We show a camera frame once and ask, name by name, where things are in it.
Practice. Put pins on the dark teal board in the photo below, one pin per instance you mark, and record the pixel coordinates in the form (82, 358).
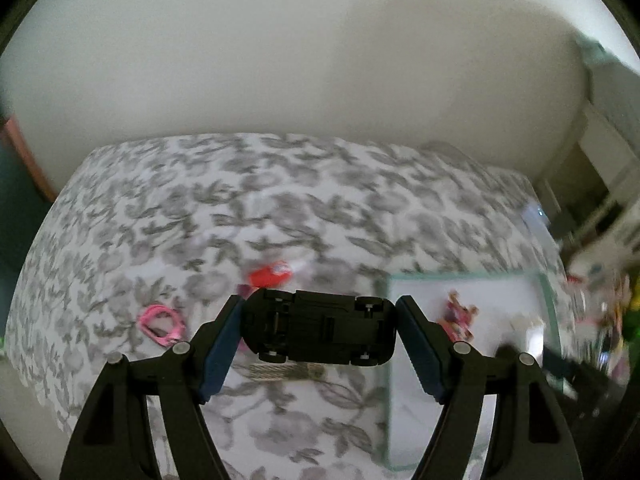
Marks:
(17, 240)

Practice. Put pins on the black toy car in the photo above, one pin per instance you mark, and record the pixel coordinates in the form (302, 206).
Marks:
(320, 327)

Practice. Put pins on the red glue tube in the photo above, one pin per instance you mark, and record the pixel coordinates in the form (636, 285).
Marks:
(270, 275)

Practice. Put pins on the white shelf unit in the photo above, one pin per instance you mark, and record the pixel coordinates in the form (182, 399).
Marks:
(615, 150)

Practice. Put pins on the teal rimmed white tray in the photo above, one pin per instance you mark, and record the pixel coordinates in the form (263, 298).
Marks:
(470, 410)

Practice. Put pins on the colourful toys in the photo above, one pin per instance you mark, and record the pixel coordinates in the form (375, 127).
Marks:
(615, 310)

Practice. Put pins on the pink wrist band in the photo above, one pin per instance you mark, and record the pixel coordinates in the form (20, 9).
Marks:
(162, 325)

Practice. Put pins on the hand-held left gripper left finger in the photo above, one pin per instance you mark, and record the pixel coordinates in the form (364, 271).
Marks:
(220, 355)

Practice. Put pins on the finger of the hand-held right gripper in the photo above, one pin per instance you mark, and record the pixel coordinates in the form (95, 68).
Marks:
(555, 366)

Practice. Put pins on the brown wooden frame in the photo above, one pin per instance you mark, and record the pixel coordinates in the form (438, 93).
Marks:
(27, 155)

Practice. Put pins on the white power strip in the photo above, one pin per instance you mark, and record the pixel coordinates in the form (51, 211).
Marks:
(536, 216)

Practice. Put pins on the grey floral blanket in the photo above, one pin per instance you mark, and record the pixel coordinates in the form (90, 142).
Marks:
(250, 200)

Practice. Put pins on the pink doll toy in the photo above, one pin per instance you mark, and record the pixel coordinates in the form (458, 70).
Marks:
(459, 315)

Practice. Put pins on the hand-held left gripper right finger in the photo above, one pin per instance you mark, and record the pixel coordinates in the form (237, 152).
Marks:
(425, 355)

